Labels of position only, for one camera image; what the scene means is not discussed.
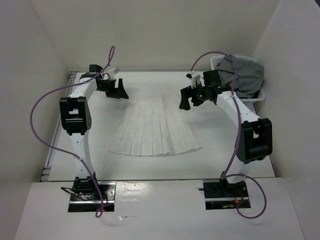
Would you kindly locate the white plastic basket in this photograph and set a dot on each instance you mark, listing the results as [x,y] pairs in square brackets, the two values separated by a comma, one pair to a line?
[216,59]

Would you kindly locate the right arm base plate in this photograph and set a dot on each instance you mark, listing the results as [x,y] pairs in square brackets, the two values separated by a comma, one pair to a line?
[220,195]

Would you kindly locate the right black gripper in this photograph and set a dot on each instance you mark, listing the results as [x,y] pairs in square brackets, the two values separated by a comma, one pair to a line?
[186,93]

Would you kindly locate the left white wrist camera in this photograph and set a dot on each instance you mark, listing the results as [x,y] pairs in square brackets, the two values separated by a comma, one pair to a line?
[111,72]

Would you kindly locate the grey skirt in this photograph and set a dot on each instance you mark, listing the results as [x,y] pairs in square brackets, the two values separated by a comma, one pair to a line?
[250,76]

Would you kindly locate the white pleated skirt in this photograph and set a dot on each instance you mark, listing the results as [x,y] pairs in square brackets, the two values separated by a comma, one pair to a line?
[154,127]

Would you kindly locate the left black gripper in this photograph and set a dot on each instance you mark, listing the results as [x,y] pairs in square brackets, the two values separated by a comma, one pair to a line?
[119,93]

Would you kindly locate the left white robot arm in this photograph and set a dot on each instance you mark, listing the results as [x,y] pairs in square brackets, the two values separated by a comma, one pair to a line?
[76,120]

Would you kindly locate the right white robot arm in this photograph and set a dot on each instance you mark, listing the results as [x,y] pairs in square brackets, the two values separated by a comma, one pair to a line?
[254,134]

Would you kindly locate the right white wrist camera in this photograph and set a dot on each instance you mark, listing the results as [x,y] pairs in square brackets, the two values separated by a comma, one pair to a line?
[194,76]

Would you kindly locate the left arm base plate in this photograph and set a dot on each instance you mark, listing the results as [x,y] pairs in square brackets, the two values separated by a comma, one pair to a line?
[105,192]

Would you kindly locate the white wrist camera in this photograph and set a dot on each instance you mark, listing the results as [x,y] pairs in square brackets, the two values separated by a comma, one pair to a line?
[111,72]
[194,76]

